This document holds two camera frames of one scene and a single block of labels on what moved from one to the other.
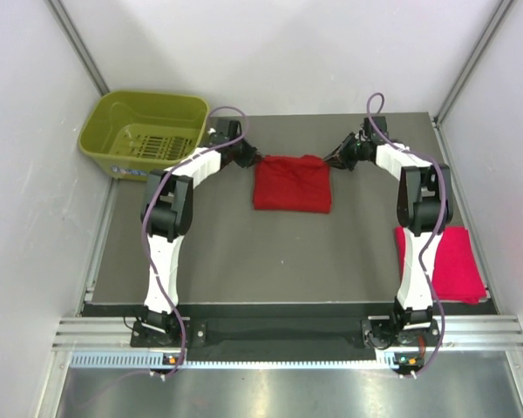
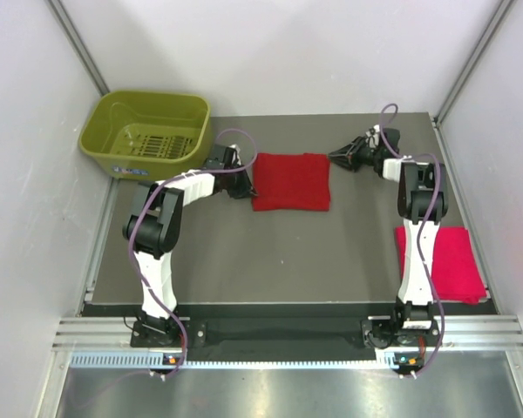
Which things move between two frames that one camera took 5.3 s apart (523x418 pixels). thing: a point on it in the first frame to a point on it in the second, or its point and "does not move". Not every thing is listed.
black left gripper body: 243,153 to 236,185
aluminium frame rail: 456,332 does not move
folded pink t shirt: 456,275 does not move
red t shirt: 299,184 does not move
